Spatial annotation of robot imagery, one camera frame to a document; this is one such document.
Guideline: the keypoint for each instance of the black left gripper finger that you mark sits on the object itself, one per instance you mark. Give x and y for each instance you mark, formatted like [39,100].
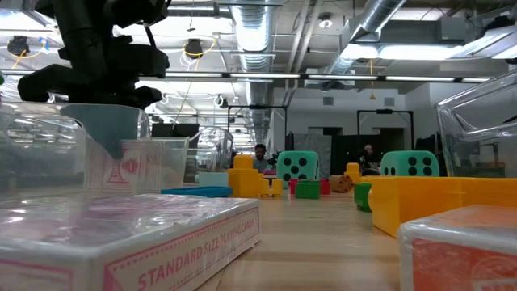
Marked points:
[101,125]

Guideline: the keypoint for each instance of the red and white card deck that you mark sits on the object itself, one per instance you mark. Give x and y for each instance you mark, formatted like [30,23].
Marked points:
[133,167]

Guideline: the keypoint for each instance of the pink playing card deck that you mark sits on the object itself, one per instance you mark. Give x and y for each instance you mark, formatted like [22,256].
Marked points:
[121,242]

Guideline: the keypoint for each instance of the yellow toy building block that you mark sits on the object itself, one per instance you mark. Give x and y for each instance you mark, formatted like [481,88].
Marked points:
[243,178]

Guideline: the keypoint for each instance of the small yellow-orange round block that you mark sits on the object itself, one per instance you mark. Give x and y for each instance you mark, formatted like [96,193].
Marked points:
[278,187]

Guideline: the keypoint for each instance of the teal foam die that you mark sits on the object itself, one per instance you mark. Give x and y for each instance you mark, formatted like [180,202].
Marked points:
[410,163]
[297,165]

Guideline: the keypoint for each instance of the dark green long brick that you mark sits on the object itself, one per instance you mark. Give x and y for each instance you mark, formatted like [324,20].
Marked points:
[307,189]

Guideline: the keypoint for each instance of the red studded brick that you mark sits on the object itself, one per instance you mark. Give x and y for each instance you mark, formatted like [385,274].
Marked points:
[325,186]

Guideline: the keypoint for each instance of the brown wooden cylinder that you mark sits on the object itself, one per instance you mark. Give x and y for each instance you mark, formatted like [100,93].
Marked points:
[340,183]

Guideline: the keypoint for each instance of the large yellow building block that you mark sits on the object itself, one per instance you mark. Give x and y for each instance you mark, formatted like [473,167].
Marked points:
[424,198]

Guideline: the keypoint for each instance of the black monitor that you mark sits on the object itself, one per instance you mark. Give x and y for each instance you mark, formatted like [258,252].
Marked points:
[175,130]

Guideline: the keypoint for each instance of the narrow clear plastic bin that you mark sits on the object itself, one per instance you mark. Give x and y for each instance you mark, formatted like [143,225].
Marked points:
[40,169]

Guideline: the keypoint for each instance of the blue flat studded plate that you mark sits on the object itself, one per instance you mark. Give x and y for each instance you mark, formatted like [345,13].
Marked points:
[198,191]

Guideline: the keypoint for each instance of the pale teal small block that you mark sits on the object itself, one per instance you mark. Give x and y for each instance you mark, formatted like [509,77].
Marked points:
[213,179]

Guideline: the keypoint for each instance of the person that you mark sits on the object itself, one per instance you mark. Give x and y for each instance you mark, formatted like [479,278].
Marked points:
[368,155]
[260,157]

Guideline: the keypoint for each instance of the round ceiling fixture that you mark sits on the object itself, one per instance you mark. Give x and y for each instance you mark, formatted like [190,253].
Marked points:
[325,22]

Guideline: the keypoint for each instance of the small yellow single-stud block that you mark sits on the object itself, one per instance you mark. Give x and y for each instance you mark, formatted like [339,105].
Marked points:
[352,169]

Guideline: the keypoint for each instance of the small dark green brick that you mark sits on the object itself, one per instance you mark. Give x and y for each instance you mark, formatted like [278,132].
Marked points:
[362,196]

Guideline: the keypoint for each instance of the bright ceiling light panel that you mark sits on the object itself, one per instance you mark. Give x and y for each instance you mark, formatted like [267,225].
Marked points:
[387,52]

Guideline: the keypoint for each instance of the orange playing card deck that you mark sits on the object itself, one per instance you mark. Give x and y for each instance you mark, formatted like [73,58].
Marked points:
[460,258]

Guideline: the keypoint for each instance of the large silver round duct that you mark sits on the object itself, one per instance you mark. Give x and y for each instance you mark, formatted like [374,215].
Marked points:
[254,36]

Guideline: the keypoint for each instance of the ceiling light rail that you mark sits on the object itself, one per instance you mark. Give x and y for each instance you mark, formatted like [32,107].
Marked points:
[262,75]

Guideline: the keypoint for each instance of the narrow silver spiral duct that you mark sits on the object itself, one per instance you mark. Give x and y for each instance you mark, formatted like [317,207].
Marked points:
[377,18]

